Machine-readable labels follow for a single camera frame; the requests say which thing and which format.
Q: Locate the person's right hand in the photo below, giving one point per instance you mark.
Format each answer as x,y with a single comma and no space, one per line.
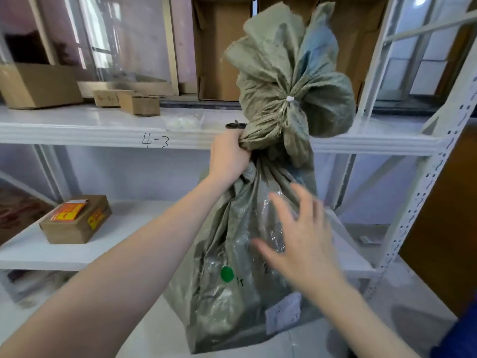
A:
309,249

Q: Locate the person's left hand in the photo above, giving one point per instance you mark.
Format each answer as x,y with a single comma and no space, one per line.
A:
225,156

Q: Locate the person's right middle finger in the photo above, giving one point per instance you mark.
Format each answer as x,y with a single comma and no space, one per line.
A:
303,201

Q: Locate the person's right thumb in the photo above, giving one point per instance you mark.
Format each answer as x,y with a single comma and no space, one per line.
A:
268,251

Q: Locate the person's left fingers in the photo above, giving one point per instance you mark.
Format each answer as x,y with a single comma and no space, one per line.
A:
244,139

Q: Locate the grey-green woven sack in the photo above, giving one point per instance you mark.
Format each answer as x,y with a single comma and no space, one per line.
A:
275,70

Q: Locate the person's right forearm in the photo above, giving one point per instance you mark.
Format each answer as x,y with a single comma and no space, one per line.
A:
357,324

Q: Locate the person's left forearm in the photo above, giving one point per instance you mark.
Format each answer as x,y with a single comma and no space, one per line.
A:
123,272

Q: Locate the small black clip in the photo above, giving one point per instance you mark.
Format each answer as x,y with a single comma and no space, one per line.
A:
235,125

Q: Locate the green round sticker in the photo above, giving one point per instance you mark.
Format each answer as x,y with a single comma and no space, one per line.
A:
226,274

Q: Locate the small clear plastic bag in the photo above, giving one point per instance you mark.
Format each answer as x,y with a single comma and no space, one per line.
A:
184,122

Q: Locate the white paper label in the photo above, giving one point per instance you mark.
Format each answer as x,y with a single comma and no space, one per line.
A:
283,313

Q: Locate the narrow open cardboard box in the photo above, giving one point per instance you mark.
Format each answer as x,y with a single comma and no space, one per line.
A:
223,52

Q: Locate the brown wooden door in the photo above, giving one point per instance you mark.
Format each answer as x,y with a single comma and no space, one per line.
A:
443,227

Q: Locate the small flat cardboard box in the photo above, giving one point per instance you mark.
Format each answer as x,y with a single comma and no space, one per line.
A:
106,98

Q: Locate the wide open cardboard box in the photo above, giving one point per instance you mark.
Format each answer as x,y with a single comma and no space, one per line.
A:
357,40

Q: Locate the wooden framed glass panel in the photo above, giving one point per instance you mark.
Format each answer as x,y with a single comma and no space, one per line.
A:
119,44

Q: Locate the white metal shelving rack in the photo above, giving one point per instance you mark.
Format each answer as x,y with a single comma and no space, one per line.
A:
74,130

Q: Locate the cardboard box with yellow labels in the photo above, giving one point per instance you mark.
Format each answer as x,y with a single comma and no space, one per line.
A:
78,223

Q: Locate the white framed window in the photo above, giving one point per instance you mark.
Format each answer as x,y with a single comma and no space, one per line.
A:
425,48

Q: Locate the blue garment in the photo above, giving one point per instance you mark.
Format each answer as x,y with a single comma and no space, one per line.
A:
458,335

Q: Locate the large closed cardboard box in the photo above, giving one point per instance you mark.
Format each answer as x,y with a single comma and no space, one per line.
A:
37,85

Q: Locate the large clear plastic bag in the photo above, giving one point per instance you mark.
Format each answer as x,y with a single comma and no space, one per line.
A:
33,287

